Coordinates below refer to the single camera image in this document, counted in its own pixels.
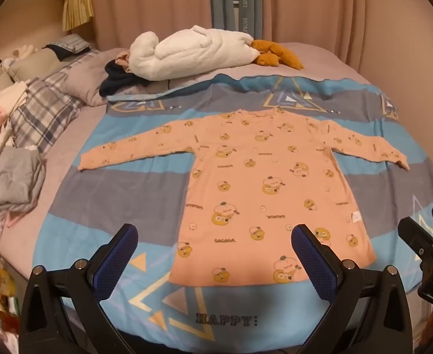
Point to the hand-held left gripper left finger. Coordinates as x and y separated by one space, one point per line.
118 261

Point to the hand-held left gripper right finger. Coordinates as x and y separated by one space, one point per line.
312 261

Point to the pink cartoon print shirt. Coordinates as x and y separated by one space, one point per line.
257 191

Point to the blue grey printed blanket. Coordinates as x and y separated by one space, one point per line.
109 195

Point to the grey cloth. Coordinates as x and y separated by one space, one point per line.
15 180

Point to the plaid duvet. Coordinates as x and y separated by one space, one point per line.
43 114

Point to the dark navy garment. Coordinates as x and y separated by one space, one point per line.
115 79

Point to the orange plush toy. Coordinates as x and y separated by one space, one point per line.
279 53

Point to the beige pillow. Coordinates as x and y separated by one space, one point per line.
36 62

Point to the white folded duvet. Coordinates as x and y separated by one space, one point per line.
187 51

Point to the blue plaid pillow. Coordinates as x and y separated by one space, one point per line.
72 42

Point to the small plush toys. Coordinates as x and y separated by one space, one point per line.
2 64

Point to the yellow striped hanging cloth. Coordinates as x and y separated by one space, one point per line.
77 7

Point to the pink curtain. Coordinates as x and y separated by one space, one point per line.
146 3

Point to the blue grey curtain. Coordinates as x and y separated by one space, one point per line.
235 0

